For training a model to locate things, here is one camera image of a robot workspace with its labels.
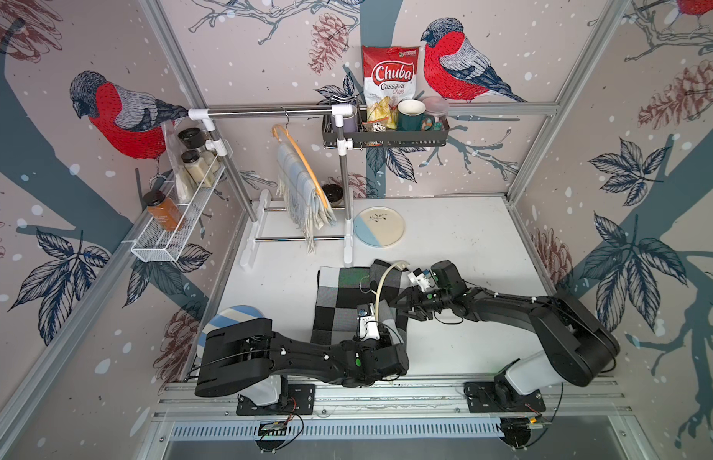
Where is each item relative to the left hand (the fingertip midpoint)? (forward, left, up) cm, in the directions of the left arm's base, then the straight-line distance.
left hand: (392, 328), depth 80 cm
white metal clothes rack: (+47, +51, -3) cm, 69 cm away
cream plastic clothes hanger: (+23, -5, -3) cm, 24 cm away
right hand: (+6, -1, +1) cm, 6 cm away
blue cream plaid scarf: (+34, +28, +18) cm, 48 cm away
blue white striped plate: (+5, +51, -6) cm, 51 cm away
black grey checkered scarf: (+14, +16, -5) cm, 22 cm away
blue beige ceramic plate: (+43, +2, -7) cm, 44 cm away
